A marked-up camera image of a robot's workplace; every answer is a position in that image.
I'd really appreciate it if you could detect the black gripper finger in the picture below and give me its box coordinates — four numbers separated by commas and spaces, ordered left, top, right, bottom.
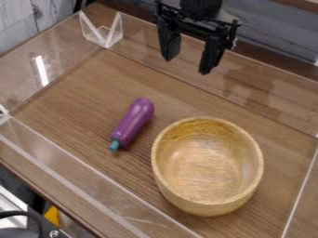
199, 36, 226, 75
158, 17, 182, 61

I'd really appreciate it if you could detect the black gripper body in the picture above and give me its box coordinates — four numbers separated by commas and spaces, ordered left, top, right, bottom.
155, 0, 241, 49

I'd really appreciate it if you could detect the purple toy eggplant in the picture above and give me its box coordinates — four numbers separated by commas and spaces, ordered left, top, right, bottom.
110, 98, 154, 152

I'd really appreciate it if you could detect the light wooden bowl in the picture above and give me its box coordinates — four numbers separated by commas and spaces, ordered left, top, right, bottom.
151, 116, 265, 217

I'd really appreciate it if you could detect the yellow and black equipment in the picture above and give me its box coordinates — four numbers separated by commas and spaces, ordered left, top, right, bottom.
24, 204, 80, 238

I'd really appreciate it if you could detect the black cable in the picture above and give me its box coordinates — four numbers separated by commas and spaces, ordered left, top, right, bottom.
0, 210, 44, 238

